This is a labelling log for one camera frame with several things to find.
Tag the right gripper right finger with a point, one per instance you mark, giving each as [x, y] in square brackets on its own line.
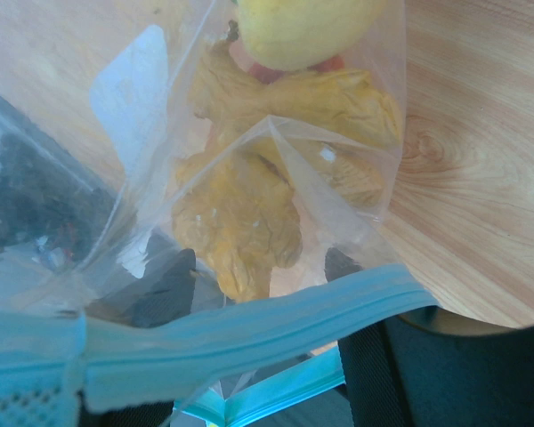
[433, 367]

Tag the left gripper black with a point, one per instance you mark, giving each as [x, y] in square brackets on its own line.
[43, 206]

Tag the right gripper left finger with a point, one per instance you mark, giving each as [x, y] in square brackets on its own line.
[162, 296]

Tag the blue zip top bag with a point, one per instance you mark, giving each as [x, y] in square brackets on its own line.
[101, 89]

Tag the fake fried chicken pieces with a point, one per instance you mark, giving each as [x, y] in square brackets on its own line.
[238, 214]

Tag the fake yellow pear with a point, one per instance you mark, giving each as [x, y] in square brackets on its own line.
[291, 35]

